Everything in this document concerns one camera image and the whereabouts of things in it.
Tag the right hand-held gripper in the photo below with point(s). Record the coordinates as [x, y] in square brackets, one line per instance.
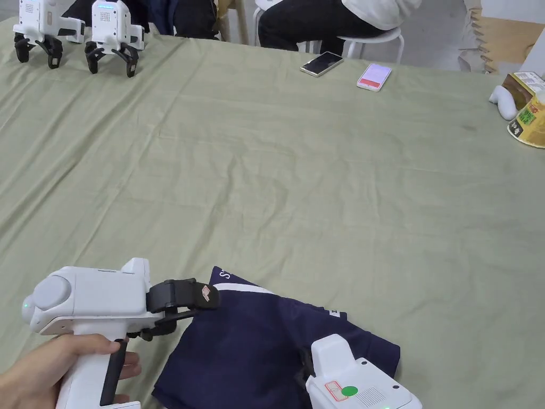
[362, 390]

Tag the yellow instant noodle cup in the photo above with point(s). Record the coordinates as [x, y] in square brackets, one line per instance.
[530, 115]

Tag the spare white hand-held gripper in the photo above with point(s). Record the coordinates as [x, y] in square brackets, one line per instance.
[36, 21]
[111, 30]

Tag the bed with pale green sheet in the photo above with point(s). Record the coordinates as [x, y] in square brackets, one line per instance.
[272, 170]

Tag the phone with dark screen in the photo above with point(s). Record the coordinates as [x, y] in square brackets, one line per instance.
[321, 63]

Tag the person's left hand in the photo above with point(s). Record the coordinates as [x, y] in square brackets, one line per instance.
[38, 375]

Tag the torn brown carton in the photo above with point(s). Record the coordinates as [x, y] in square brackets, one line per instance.
[506, 38]

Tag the white hand controller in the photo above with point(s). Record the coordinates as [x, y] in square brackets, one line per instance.
[504, 102]

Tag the dark blue shirt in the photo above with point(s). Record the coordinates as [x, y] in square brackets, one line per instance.
[247, 341]

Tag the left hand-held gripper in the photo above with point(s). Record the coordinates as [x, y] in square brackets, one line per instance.
[98, 294]

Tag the phone with lit pink screen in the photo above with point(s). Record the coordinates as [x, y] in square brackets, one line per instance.
[374, 76]

